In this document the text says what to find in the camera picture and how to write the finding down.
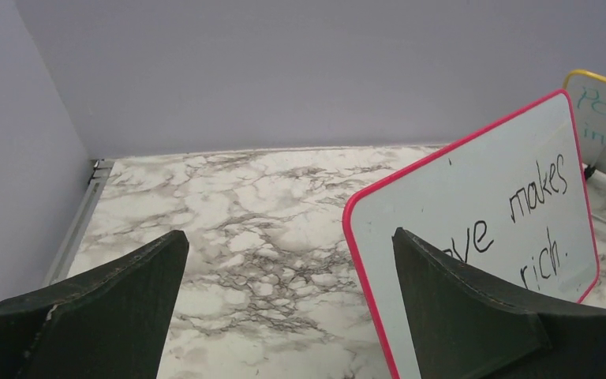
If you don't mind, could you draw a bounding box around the pink-framed whiteboard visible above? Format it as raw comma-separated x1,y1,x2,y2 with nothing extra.
342,89,600,378

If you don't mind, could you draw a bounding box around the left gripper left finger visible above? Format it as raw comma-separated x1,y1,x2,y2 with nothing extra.
0,231,189,378

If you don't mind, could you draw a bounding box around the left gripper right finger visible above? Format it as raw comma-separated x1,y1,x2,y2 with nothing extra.
392,228,606,378

